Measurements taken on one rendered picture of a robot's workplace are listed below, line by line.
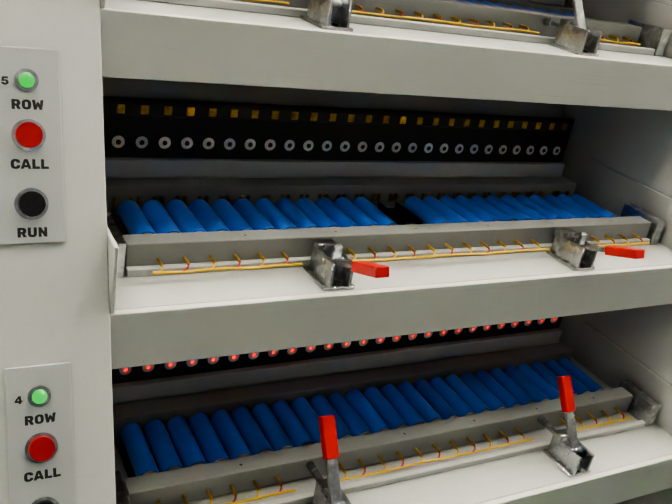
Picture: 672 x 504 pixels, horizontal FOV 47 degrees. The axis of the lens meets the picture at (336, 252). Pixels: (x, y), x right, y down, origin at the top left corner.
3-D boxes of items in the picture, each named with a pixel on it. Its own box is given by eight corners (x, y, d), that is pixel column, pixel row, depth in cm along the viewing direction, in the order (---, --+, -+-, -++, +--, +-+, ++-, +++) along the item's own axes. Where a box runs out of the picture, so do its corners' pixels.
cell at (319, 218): (309, 214, 74) (340, 244, 69) (292, 215, 73) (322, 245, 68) (312, 197, 73) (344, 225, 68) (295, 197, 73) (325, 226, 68)
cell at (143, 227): (138, 219, 66) (158, 253, 61) (116, 220, 66) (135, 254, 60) (139, 199, 66) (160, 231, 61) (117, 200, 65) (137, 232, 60)
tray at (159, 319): (685, 302, 83) (718, 221, 79) (106, 370, 54) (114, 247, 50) (558, 225, 99) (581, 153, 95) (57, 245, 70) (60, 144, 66)
